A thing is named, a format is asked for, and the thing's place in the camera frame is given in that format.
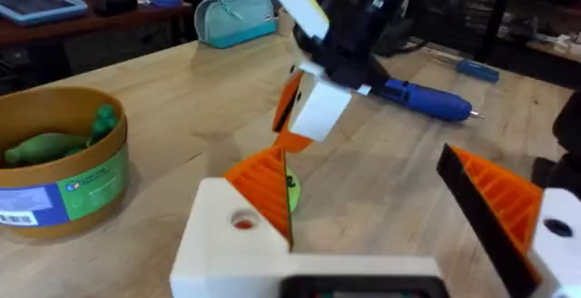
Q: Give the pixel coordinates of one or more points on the blue-framed tablet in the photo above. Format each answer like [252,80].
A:
[38,5]

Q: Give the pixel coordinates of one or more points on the teal zip bag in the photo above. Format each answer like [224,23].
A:
[236,18]

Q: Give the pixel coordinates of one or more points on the tan tub with green toys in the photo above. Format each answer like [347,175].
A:
[54,171]

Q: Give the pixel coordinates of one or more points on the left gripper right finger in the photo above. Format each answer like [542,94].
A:
[508,202]

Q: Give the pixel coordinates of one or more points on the black small box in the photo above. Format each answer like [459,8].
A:
[115,5]

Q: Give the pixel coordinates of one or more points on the brown side table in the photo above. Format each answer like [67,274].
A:
[91,27]

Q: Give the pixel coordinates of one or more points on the black shelf rack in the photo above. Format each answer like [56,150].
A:
[472,12]

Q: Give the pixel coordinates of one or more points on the blue electric screwdriver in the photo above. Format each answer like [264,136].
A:
[426,100]

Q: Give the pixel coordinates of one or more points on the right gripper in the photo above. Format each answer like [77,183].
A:
[358,30]

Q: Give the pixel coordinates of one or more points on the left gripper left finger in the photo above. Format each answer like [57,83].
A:
[213,243]

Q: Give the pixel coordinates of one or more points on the green disc with holes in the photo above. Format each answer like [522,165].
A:
[294,193]

